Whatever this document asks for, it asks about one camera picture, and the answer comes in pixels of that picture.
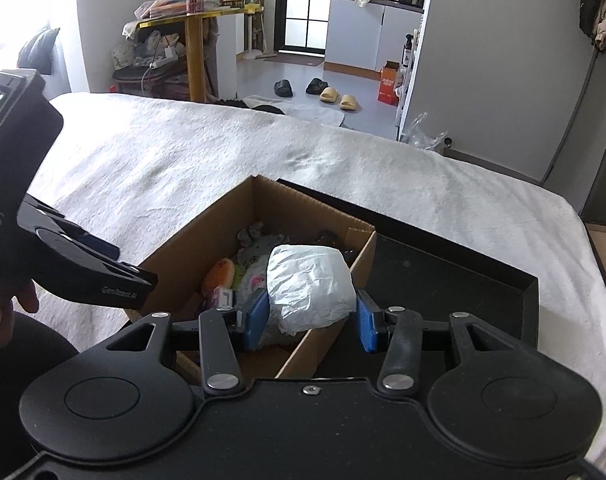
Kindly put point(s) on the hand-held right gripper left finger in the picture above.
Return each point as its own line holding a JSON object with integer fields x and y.
{"x": 255, "y": 317}

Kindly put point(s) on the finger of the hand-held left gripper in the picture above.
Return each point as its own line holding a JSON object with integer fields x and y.
{"x": 103, "y": 249}

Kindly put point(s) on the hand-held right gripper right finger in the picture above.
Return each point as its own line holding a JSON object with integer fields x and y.
{"x": 367, "y": 327}

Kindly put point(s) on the pink white plush toy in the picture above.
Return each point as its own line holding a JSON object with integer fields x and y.
{"x": 255, "y": 281}

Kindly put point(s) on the orange plush toy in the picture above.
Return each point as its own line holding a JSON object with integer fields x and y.
{"x": 220, "y": 272}

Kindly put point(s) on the grey-blue fluffy plush toy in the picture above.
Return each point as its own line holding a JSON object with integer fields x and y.
{"x": 255, "y": 254}

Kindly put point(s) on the white soft bundle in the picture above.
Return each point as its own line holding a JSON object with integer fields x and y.
{"x": 308, "y": 280}

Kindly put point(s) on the black tray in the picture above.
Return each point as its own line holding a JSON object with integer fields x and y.
{"x": 433, "y": 280}

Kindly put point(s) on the small grey fluffy toy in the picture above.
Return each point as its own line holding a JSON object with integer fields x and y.
{"x": 250, "y": 232}

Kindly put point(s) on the brown cardboard box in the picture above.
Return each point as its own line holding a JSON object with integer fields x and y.
{"x": 193, "y": 240}

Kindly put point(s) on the black soft toy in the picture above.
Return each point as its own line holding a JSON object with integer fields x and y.
{"x": 328, "y": 237}

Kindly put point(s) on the dark pillow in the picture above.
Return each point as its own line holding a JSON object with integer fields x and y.
{"x": 40, "y": 50}

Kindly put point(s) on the dark round stool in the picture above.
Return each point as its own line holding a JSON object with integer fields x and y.
{"x": 133, "y": 76}

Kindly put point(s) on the clear plastic bag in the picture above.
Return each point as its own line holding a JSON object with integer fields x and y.
{"x": 425, "y": 132}

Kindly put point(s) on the yellow table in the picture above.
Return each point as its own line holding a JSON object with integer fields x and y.
{"x": 197, "y": 60}

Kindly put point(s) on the white floor mat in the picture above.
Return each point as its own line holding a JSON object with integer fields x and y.
{"x": 313, "y": 110}

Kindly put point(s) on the beige slipper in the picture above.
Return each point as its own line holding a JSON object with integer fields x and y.
{"x": 349, "y": 102}
{"x": 329, "y": 95}

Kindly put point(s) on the orange cardboard box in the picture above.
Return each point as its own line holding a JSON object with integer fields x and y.
{"x": 390, "y": 85}

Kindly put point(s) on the white fan stand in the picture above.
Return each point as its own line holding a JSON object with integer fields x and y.
{"x": 253, "y": 52}

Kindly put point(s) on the brown door mat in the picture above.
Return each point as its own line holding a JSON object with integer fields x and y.
{"x": 293, "y": 59}

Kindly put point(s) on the dark spray bottle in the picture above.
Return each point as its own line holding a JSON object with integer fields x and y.
{"x": 408, "y": 52}

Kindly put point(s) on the white cabinet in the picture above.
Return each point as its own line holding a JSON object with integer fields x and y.
{"x": 353, "y": 35}

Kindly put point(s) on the black-framed glass door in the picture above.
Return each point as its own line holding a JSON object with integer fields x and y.
{"x": 303, "y": 5}

